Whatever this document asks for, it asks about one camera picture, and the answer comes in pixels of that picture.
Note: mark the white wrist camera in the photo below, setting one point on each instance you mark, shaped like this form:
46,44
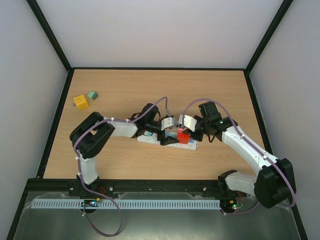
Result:
168,122
187,122

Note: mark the yellow cube socket adapter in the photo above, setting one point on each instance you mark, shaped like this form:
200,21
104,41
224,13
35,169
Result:
80,102

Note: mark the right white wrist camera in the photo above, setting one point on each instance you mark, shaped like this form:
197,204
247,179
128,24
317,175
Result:
187,122

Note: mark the light blue cable duct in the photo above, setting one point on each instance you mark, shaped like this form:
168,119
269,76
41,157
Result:
127,204

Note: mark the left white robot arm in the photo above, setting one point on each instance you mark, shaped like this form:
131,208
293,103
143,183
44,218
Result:
89,138

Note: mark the white power strip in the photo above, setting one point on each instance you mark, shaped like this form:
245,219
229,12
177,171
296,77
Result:
151,138

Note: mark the black aluminium frame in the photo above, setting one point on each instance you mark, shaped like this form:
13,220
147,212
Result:
39,183

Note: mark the green plug adapter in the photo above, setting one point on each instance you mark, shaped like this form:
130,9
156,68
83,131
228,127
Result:
93,95

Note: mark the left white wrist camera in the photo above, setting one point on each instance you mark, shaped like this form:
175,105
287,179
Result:
168,122

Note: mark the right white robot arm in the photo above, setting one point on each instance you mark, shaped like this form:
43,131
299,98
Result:
273,180

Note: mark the red cube socket adapter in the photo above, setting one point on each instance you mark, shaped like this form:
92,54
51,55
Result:
182,137

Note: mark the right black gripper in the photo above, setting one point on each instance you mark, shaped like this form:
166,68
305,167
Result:
196,134

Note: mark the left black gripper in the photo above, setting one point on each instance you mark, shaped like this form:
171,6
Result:
166,141

